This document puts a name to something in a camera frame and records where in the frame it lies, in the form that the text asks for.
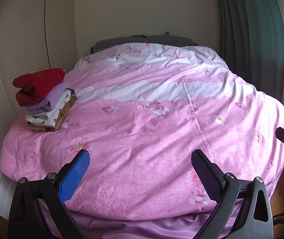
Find folded purple garment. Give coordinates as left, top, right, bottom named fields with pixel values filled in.
left=27, top=80, right=70, bottom=118

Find white louvered wardrobe doors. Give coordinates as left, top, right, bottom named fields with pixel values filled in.
left=0, top=0, right=77, bottom=218

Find folded white brown patterned garment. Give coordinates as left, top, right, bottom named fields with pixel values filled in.
left=26, top=88, right=77, bottom=132

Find pink floral duvet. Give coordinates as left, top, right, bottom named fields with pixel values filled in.
left=0, top=43, right=284, bottom=221

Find red knit sweater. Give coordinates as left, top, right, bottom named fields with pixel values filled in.
left=13, top=68, right=66, bottom=107

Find dark grey headboard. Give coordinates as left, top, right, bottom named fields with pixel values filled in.
left=90, top=35, right=197, bottom=55

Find purple bed sheet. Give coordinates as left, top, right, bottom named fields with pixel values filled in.
left=9, top=181, right=277, bottom=239

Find green curtain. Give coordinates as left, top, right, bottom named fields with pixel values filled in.
left=217, top=0, right=284, bottom=100

